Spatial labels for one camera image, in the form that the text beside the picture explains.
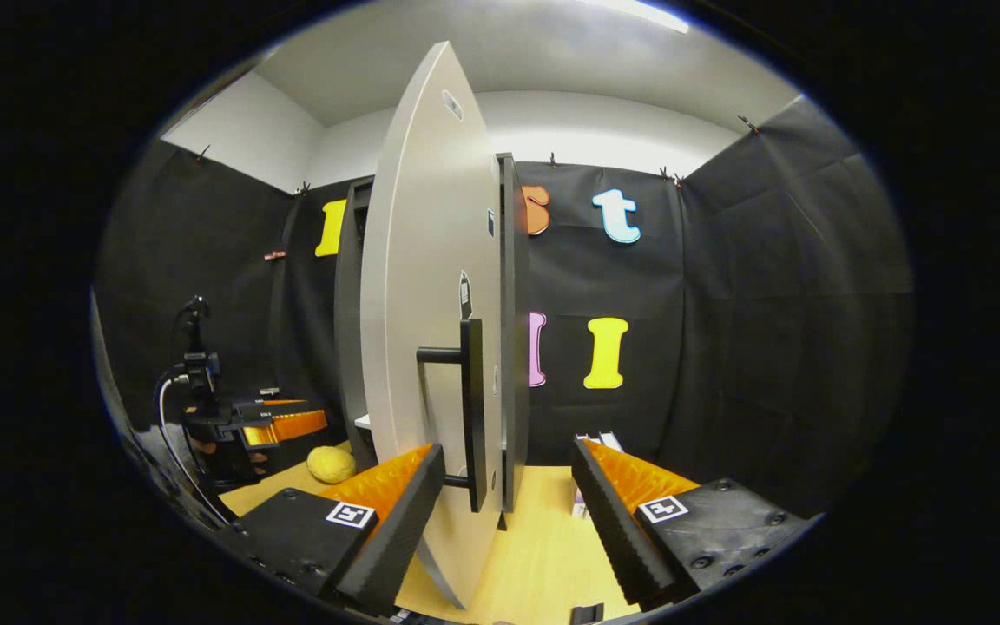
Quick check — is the white cable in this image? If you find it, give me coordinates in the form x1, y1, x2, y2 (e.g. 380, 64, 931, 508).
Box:
155, 373, 232, 526

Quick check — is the dark grey cabinet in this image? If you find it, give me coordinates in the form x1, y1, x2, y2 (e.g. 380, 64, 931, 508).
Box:
333, 153, 530, 515

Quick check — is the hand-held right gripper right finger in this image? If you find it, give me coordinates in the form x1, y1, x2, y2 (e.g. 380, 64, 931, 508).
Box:
571, 437, 813, 611

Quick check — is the black backdrop cloth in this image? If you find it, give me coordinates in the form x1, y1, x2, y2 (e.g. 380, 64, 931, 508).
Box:
92, 95, 916, 522

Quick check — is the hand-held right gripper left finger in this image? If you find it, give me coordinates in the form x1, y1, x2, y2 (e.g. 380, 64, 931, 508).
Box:
235, 443, 447, 614

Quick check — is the yellow round lump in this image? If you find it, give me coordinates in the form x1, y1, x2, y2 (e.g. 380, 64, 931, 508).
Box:
306, 445, 359, 485

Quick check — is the light grey cabinet door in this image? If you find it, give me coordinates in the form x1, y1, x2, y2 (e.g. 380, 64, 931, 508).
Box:
359, 41, 506, 610

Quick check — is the black door handle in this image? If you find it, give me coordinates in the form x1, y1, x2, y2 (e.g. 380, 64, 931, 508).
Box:
416, 317, 490, 515

